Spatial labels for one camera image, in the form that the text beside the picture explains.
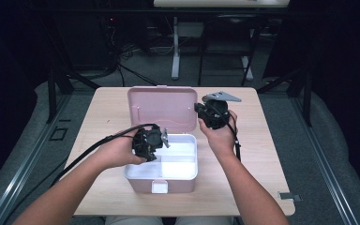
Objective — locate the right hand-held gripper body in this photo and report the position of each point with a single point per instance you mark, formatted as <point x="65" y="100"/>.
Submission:
<point x="217" y="115"/>

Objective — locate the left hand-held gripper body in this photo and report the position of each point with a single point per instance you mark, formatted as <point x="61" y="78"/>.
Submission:
<point x="148" y="142"/>

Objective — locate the person's right hand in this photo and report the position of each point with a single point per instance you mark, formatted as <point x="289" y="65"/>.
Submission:
<point x="222" y="140"/>

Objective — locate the person's left hand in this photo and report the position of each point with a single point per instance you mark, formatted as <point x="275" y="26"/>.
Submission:
<point x="118" y="153"/>

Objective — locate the black metal chair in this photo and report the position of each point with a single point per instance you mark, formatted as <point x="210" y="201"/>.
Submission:
<point x="231" y="50"/>

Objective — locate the black metal stand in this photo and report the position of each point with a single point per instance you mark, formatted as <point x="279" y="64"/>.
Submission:
<point x="306" y="93"/>
<point x="51" y="93"/>

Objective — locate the white desk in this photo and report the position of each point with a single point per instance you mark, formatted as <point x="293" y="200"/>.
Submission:
<point x="218" y="3"/>

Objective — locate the grey metal table clip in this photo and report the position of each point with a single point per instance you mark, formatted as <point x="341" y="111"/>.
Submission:
<point x="289" y="196"/>

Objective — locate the black equipment with red light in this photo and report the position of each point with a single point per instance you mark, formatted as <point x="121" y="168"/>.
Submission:
<point x="84" y="40"/>

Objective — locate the aluminium floor rail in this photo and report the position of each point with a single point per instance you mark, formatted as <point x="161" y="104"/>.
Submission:
<point x="325" y="168"/>
<point x="28" y="162"/>

